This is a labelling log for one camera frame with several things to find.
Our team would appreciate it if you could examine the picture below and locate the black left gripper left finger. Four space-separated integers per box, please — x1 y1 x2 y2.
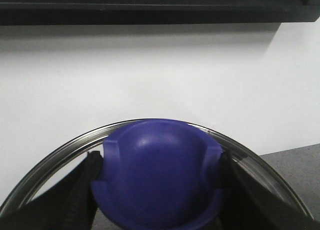
0 151 103 229

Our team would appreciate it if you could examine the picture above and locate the glass lid with blue knob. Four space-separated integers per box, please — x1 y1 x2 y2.
0 119 314 229

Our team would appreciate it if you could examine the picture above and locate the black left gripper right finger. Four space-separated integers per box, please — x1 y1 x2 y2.
217 150 320 229

